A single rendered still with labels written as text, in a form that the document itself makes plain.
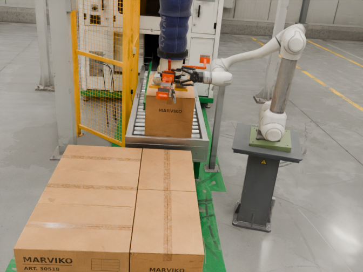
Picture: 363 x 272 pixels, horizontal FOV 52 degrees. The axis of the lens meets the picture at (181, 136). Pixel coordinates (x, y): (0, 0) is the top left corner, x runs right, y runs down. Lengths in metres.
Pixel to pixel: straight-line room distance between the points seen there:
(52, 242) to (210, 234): 1.36
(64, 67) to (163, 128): 1.19
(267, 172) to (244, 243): 0.58
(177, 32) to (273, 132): 0.97
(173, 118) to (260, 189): 0.91
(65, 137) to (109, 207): 1.76
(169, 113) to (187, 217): 1.07
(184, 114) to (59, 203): 1.25
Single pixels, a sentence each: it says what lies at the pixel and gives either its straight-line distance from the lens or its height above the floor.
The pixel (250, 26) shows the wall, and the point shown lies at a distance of 12.17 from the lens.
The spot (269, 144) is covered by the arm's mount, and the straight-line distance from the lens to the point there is 2.81.
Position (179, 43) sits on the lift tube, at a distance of 2.77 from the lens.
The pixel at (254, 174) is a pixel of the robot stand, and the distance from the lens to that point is 2.97.
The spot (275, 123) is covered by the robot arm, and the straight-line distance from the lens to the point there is 2.60.
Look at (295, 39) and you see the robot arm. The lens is 2.42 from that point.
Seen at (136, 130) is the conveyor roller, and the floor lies 0.52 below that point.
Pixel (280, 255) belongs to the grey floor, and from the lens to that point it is 3.05.
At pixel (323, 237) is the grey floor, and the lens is 3.35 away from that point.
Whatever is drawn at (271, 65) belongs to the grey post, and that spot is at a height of 0.60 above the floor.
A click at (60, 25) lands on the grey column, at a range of 3.66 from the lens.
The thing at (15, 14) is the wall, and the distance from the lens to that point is 11.96.
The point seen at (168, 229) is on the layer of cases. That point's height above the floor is 0.54.
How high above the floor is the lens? 1.95
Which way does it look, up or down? 25 degrees down
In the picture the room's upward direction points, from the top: 5 degrees clockwise
